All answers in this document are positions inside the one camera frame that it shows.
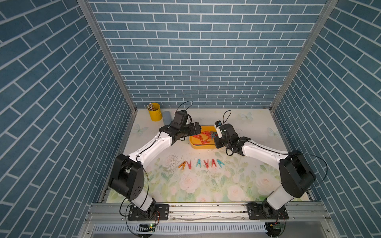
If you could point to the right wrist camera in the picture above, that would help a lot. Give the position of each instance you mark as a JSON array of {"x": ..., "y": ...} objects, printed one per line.
[{"x": 217, "y": 126}]

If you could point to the yellow pen cup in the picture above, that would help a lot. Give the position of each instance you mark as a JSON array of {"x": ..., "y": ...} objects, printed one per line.
[{"x": 156, "y": 115}]

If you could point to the light teal clothespin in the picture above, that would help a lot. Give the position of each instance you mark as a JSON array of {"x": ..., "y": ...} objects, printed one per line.
[{"x": 220, "y": 163}]

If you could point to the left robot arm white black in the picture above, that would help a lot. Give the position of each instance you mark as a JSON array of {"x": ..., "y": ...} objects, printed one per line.
[{"x": 128, "y": 172}]

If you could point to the pens in cup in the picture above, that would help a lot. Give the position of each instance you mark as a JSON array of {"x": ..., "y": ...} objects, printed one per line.
[{"x": 151, "y": 107}]

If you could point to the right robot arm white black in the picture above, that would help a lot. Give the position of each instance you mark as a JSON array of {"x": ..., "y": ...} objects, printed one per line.
[{"x": 296, "y": 176}]

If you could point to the orange clothespin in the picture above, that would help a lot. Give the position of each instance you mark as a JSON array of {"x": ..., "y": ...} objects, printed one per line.
[{"x": 182, "y": 165}]

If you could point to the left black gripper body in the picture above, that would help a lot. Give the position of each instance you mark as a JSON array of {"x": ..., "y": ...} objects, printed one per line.
[{"x": 186, "y": 130}]

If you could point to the blue-grey fabric case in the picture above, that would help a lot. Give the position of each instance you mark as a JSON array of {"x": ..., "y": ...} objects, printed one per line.
[{"x": 167, "y": 117}]

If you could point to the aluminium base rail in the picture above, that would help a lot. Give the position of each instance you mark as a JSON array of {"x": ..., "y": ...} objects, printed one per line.
[{"x": 305, "y": 211}]

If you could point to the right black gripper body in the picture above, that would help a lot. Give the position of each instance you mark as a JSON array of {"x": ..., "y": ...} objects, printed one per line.
[{"x": 220, "y": 142}]

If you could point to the yellow plastic storage box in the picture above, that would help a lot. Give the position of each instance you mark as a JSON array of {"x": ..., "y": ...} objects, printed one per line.
[{"x": 208, "y": 146}]

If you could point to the pink-red clothespin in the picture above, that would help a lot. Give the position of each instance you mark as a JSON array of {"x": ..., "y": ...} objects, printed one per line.
[{"x": 213, "y": 163}]

